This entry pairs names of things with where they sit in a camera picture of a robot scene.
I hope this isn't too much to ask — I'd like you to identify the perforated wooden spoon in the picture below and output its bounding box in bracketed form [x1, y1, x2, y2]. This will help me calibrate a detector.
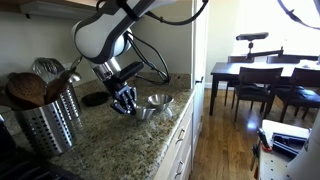
[5, 72, 48, 108]

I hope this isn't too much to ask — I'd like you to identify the wooden lower cabinet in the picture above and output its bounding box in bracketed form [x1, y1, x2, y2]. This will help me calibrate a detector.
[153, 94, 196, 180]

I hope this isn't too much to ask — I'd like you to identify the white tall cabinet panel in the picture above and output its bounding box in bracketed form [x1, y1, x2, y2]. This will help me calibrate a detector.
[190, 0, 210, 138]

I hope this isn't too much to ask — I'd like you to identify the black tool case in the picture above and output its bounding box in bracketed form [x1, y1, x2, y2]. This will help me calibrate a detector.
[270, 132, 310, 158]

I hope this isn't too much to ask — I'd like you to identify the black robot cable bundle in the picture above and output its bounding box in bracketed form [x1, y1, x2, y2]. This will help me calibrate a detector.
[96, 0, 210, 85]

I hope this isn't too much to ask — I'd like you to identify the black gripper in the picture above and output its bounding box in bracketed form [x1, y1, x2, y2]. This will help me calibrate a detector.
[103, 73, 139, 116]

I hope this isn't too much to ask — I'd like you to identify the wooden cabinet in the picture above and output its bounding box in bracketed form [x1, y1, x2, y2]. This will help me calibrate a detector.
[0, 0, 101, 19]
[153, 94, 196, 180]

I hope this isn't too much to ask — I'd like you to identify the wooden spatula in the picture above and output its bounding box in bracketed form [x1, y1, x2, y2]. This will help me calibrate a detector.
[0, 84, 23, 112]

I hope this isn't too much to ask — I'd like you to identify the black stereo camera bar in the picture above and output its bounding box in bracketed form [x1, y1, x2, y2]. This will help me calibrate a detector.
[235, 31, 270, 42]

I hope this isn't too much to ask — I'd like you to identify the metal drawer handle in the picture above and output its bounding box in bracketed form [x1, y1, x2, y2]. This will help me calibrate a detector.
[174, 160, 185, 180]
[175, 128, 186, 145]

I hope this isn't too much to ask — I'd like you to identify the dark wooden dining chair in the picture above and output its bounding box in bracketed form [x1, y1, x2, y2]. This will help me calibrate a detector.
[274, 67, 320, 123]
[232, 66, 285, 123]
[223, 55, 255, 107]
[265, 54, 302, 65]

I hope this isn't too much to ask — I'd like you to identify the metal ladle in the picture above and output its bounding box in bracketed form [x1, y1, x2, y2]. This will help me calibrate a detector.
[67, 54, 84, 84]

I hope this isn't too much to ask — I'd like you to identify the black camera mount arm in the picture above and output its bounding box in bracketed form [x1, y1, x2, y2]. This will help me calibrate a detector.
[244, 40, 320, 65]

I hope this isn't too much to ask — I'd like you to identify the dark dining table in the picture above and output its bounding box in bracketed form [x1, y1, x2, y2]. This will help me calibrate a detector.
[209, 59, 320, 117]

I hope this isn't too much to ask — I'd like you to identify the wire whisk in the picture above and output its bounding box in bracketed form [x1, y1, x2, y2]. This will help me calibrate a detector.
[31, 57, 66, 84]

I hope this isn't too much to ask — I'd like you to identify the wooden upper cabinet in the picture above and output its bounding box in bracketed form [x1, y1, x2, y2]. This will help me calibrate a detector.
[0, 0, 101, 19]

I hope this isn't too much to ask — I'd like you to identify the large steel bowl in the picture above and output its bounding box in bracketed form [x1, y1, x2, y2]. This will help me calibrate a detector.
[147, 93, 175, 112]

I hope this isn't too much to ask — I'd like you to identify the under-cabinet light fixture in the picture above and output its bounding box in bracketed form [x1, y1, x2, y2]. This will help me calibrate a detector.
[18, 0, 98, 22]

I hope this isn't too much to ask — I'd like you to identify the perforated steel utensil holder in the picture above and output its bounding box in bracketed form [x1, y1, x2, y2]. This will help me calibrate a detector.
[13, 98, 78, 158]
[59, 82, 83, 122]

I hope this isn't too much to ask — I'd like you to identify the perforated workbench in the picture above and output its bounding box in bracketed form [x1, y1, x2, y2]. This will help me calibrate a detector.
[257, 143, 303, 180]

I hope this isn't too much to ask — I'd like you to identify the dark wooden spoon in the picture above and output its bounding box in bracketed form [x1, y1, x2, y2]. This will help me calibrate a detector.
[44, 69, 73, 105]

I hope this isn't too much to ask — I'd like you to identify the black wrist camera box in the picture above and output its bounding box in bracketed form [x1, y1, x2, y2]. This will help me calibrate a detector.
[115, 61, 145, 85]

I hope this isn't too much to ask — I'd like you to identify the red black bar clamp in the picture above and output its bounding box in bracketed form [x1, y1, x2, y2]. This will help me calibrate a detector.
[249, 127, 274, 179]

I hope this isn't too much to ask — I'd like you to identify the white wall outlet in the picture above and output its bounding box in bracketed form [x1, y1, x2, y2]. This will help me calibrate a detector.
[61, 62, 73, 72]

